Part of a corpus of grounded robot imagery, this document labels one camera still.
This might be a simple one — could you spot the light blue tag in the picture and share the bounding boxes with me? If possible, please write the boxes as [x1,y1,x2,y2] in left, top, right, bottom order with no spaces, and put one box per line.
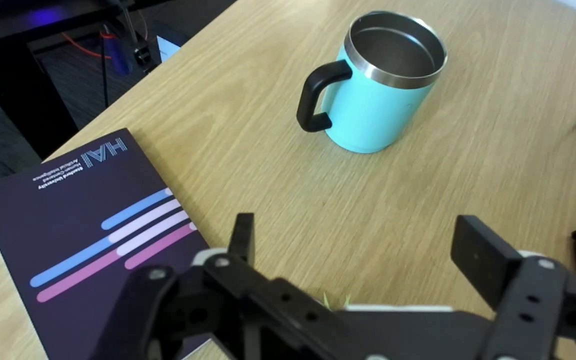
[154,34,185,64]

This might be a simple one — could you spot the dark purple striped notebook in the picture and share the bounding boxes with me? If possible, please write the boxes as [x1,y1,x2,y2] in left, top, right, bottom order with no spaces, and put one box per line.
[0,127,215,360]

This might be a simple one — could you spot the teal steel mug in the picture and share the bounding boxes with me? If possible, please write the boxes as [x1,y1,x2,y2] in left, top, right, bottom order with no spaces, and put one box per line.
[295,8,451,157]

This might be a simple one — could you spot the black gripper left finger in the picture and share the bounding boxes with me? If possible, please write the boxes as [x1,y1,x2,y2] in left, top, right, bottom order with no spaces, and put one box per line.
[94,213,385,360]

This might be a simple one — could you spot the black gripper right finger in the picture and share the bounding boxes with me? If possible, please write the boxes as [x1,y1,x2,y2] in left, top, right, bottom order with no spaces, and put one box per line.
[451,215,576,360]

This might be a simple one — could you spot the red cable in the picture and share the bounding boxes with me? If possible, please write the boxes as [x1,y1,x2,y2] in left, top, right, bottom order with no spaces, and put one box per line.
[58,31,115,64]

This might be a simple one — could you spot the black table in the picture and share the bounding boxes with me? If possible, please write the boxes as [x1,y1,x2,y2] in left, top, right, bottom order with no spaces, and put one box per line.
[0,0,191,53]

